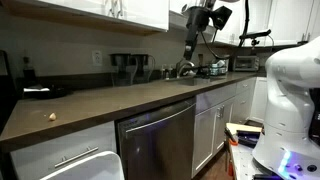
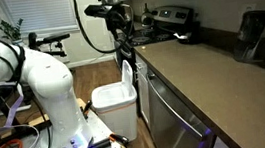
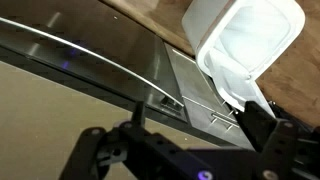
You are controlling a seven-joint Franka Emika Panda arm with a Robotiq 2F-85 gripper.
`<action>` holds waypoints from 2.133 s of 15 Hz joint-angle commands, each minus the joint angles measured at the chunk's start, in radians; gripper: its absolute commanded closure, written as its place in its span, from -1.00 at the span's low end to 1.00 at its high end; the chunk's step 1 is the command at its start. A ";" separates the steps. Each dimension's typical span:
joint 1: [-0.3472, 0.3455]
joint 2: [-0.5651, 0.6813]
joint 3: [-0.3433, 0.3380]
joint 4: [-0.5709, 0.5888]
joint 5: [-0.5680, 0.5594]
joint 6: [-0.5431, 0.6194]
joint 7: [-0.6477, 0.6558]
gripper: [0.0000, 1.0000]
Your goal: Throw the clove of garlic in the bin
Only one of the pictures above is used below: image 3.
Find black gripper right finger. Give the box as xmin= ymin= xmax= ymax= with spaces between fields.
xmin=236 ymin=101 xmax=299 ymax=180

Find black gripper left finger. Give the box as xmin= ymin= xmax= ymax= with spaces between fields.
xmin=59 ymin=100 xmax=146 ymax=180

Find white plastic trash bin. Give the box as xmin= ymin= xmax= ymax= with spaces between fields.
xmin=181 ymin=0 xmax=307 ymax=118

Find white drawer base cabinet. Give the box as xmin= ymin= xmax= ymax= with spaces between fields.
xmin=164 ymin=42 xmax=255 ymax=150

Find stainless steel dishwasher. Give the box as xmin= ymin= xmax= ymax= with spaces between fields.
xmin=0 ymin=0 xmax=188 ymax=125

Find silver drawer pull handle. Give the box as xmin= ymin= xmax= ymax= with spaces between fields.
xmin=209 ymin=111 xmax=242 ymax=132

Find silver dishwasher handle bar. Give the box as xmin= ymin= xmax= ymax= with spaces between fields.
xmin=0 ymin=16 xmax=185 ymax=109

